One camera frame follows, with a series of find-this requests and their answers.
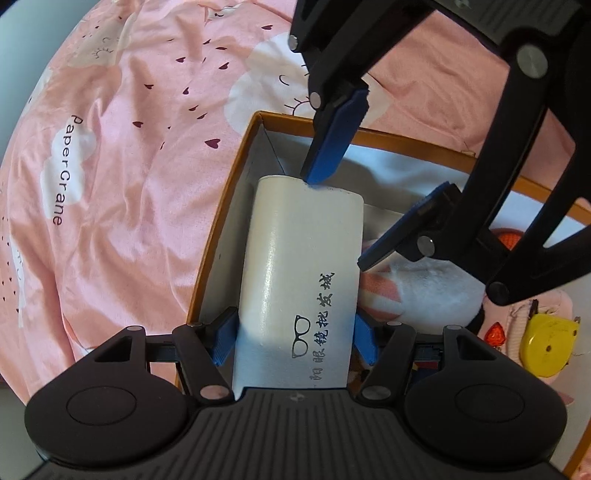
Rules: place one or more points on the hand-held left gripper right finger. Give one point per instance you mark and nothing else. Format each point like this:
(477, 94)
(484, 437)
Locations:
(367, 341)

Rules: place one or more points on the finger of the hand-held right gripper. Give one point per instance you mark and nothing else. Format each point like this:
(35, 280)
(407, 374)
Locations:
(337, 134)
(406, 230)

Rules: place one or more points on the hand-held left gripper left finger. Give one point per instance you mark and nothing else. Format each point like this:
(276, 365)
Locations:
(226, 341)

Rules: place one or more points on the pink striped plush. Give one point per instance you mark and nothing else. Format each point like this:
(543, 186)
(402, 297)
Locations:
(381, 293)

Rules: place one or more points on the orange cardboard box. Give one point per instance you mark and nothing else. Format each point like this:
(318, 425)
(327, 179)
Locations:
(397, 159)

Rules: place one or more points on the orange crochet fruit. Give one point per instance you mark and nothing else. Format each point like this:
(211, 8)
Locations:
(508, 240)

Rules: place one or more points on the cream glasses case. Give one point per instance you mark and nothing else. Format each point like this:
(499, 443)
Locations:
(295, 258)

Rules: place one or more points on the pink zip pouch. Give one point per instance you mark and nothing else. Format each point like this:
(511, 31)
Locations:
(558, 302)

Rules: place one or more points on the yellow tape measure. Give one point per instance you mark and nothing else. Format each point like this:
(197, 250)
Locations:
(547, 346)

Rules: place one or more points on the small red charm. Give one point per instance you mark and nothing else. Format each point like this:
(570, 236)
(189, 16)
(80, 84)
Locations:
(494, 334)

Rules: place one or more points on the pink cloud print duvet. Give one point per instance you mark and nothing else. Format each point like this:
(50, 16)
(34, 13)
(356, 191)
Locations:
(115, 184)

